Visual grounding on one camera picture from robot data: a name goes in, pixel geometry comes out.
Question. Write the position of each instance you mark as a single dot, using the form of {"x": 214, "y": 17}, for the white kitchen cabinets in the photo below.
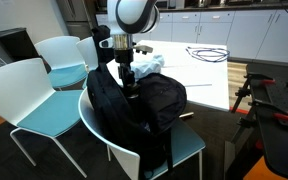
{"x": 247, "y": 33}

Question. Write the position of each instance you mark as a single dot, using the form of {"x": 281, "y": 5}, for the white chair teal seat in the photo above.
{"x": 187, "y": 143}
{"x": 59, "y": 50}
{"x": 87, "y": 50}
{"x": 17, "y": 86}

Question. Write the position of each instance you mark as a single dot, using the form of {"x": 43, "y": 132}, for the large black open backpack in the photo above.
{"x": 110, "y": 113}

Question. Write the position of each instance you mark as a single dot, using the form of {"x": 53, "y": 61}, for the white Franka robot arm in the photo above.
{"x": 130, "y": 13}

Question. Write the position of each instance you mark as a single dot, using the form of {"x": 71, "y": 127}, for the white cloth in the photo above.
{"x": 147, "y": 66}

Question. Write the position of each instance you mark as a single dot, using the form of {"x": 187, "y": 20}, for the stainless steel fridge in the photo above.
{"x": 74, "y": 13}

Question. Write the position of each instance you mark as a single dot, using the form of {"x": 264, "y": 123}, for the black closed backpack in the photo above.
{"x": 99, "y": 31}

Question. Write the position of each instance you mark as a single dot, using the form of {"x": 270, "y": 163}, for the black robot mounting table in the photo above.
{"x": 284, "y": 143}

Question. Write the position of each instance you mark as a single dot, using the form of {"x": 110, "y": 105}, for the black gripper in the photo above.
{"x": 123, "y": 58}

